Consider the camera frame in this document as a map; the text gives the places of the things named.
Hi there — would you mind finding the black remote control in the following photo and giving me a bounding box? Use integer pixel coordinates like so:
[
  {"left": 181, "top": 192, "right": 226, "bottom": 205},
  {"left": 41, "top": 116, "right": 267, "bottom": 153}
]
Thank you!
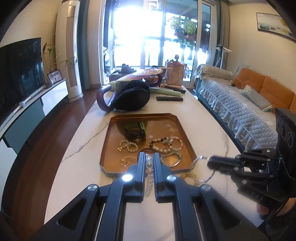
[{"left": 157, "top": 96, "right": 184, "bottom": 102}]

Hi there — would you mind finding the person's right forearm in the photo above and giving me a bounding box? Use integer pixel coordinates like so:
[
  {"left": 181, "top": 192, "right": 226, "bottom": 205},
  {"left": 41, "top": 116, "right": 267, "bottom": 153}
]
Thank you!
[{"left": 276, "top": 197, "right": 296, "bottom": 217}]

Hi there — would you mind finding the bamboo plant in vase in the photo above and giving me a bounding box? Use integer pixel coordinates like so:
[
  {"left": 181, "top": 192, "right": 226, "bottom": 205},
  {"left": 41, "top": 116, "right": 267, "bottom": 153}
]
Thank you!
[{"left": 42, "top": 42, "right": 77, "bottom": 87}]

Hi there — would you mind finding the black flat television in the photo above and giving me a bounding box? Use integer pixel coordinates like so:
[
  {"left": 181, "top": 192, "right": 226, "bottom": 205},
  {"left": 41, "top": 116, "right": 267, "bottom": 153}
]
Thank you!
[{"left": 0, "top": 38, "right": 45, "bottom": 127}]

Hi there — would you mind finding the pile of beaded bracelets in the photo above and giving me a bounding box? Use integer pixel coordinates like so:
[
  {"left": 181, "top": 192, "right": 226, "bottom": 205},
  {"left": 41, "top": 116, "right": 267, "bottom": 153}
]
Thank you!
[{"left": 118, "top": 136, "right": 197, "bottom": 186}]

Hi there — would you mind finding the white and teal cabinet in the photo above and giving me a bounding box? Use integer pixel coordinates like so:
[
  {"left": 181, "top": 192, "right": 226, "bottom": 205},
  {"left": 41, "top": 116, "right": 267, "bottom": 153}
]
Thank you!
[{"left": 0, "top": 79, "right": 70, "bottom": 176}]

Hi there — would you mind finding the copper metal tray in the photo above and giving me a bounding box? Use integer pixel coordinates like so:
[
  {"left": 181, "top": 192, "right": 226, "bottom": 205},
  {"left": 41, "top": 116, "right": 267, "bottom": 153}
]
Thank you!
[{"left": 99, "top": 113, "right": 197, "bottom": 178}]

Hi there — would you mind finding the dark wooden box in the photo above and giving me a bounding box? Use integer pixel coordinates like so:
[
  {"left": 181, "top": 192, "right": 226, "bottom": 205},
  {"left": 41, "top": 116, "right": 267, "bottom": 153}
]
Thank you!
[{"left": 109, "top": 70, "right": 130, "bottom": 82}]

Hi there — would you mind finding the clear crystal bracelet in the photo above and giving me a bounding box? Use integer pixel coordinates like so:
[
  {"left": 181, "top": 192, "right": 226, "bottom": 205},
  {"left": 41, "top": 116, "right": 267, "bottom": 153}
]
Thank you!
[
  {"left": 144, "top": 155, "right": 156, "bottom": 197},
  {"left": 190, "top": 156, "right": 218, "bottom": 184}
]

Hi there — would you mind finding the small photo frame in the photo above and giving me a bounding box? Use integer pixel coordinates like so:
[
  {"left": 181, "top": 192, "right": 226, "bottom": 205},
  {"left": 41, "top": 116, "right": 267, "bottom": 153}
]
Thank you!
[{"left": 47, "top": 69, "right": 64, "bottom": 84}]

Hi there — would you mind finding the pink gift bag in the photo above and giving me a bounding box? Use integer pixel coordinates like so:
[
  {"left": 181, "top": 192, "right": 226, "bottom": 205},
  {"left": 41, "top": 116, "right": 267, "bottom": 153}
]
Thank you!
[{"left": 165, "top": 54, "right": 189, "bottom": 86}]

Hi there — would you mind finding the grey curtain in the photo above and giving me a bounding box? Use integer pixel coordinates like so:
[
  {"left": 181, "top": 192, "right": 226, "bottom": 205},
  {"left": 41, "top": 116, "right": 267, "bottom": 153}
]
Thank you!
[{"left": 218, "top": 0, "right": 232, "bottom": 70}]

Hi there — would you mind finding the pale green folded umbrella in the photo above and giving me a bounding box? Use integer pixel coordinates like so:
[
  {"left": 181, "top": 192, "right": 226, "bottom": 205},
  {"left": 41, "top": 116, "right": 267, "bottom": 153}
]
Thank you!
[{"left": 109, "top": 81, "right": 183, "bottom": 97}]

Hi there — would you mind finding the person's right hand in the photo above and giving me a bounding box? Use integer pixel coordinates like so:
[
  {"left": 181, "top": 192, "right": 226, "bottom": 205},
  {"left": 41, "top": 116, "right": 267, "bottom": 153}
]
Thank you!
[{"left": 257, "top": 203, "right": 271, "bottom": 220}]

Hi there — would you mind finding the white floor air conditioner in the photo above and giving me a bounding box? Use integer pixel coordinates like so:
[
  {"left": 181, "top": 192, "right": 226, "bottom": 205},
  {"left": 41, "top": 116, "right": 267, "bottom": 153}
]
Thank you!
[{"left": 55, "top": 0, "right": 84, "bottom": 99}]

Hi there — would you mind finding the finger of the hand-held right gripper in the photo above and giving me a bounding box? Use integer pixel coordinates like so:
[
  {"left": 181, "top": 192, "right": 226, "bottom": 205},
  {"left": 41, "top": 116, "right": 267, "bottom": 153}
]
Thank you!
[
  {"left": 207, "top": 149, "right": 278, "bottom": 166},
  {"left": 207, "top": 163, "right": 275, "bottom": 183}
]

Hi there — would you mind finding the long white rod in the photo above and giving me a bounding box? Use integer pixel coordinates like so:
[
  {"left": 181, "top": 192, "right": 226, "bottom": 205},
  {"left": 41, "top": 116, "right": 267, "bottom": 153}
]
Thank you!
[{"left": 0, "top": 85, "right": 46, "bottom": 127}]

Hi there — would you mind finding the hanging potted plant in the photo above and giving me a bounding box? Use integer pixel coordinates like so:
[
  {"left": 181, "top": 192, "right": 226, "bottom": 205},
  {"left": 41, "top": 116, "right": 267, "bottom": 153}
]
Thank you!
[
  {"left": 170, "top": 14, "right": 183, "bottom": 29},
  {"left": 184, "top": 20, "right": 197, "bottom": 35}
]

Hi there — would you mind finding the teal curtain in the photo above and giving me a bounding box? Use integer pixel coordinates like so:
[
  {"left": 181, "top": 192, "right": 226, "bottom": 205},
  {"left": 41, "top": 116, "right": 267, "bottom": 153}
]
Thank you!
[{"left": 77, "top": 0, "right": 90, "bottom": 91}]

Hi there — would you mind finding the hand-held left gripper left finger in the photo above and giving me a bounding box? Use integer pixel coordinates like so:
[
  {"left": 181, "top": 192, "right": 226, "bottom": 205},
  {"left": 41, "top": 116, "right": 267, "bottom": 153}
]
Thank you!
[{"left": 30, "top": 152, "right": 147, "bottom": 241}]

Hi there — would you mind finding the woven hand fan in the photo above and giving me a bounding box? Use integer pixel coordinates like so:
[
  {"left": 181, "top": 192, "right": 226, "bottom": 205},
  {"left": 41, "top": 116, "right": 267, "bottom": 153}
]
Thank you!
[{"left": 116, "top": 67, "right": 173, "bottom": 82}]

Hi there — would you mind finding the green wrist watch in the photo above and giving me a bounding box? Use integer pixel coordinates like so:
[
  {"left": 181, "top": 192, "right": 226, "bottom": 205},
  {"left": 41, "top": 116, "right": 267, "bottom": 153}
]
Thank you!
[{"left": 124, "top": 122, "right": 147, "bottom": 142}]

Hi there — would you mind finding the framed wall painting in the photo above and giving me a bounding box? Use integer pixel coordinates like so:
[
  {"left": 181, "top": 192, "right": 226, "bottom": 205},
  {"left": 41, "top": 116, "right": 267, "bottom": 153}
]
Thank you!
[{"left": 256, "top": 12, "right": 293, "bottom": 37}]

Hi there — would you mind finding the glass sliding door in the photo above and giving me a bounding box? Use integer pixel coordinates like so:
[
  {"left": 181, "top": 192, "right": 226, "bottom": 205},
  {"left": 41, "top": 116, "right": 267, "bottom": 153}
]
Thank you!
[{"left": 99, "top": 0, "right": 219, "bottom": 88}]

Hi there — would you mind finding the orange sofa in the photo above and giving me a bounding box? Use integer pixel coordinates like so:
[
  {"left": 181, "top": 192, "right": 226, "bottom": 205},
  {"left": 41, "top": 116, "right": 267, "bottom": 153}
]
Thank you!
[{"left": 231, "top": 67, "right": 296, "bottom": 114}]

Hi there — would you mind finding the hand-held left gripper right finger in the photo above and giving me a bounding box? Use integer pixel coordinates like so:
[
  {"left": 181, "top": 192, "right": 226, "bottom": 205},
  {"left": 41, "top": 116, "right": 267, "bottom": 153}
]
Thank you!
[{"left": 154, "top": 152, "right": 271, "bottom": 241}]

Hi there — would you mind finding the sofa with quilted cover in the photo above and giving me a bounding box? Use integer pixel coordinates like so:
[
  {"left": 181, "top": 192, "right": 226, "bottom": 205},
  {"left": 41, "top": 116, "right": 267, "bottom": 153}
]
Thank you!
[{"left": 193, "top": 64, "right": 279, "bottom": 151}]

